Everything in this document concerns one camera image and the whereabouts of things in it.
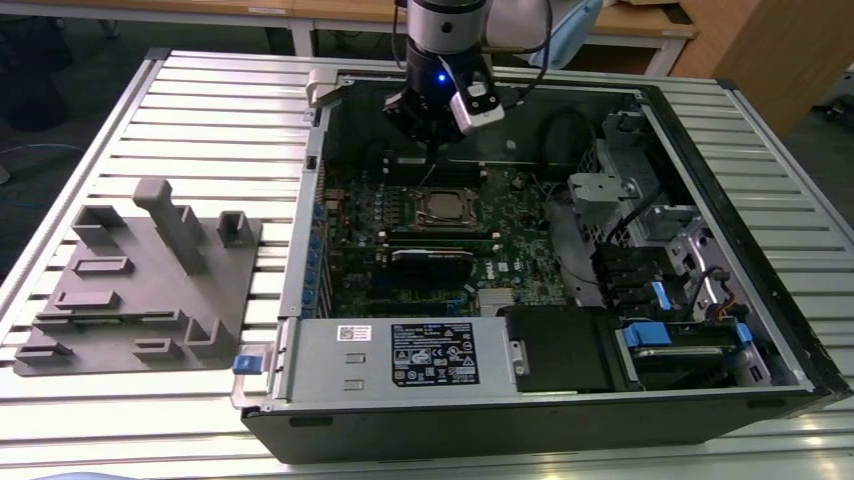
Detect grey power supply unit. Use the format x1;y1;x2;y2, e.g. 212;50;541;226
265;315;521;405

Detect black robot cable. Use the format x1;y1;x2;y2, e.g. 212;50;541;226
505;0;559;109

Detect thin black cable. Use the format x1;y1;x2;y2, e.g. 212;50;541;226
603;192;663;247

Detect green motherboard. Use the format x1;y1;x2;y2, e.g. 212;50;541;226
317;162;581;319

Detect grey parts rack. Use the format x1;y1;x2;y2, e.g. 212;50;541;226
10;178;265;377

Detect black plastic connector block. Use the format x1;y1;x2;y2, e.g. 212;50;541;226
589;243;676;307

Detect metal socket cover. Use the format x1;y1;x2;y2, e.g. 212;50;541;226
413;187;483;231

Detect silver CPU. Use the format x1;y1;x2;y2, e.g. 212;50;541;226
425;193;469;220

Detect black PC case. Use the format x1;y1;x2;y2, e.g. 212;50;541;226
237;67;854;466

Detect black graphics card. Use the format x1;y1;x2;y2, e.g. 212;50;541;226
389;248;476;289

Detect perforated metal drive cage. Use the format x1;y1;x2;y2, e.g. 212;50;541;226
569;112;699;251

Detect thick black cable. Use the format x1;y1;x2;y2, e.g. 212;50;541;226
540;108;599;170

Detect wooden desk white legs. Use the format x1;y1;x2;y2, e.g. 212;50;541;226
0;0;314;59
292;0;700;77

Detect blue disk carrier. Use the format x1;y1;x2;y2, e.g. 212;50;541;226
617;320;753;351

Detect coloured wire bundle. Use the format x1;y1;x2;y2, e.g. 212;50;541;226
704;293;747;322

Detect black hard disk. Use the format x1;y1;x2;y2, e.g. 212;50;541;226
629;345;739;392

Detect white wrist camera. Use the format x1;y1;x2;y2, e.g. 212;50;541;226
447;81;507;136
381;91;413;120

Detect green RAM stick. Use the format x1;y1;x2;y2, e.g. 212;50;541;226
384;236;500;251

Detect silver metal bracket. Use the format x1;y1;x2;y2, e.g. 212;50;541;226
565;172;636;217

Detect wooden cabinet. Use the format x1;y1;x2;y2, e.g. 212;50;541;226
669;0;854;139

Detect blue plastic tab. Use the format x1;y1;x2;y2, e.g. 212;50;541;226
647;280;673;312

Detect grey case latch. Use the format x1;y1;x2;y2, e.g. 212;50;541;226
304;68;342;110

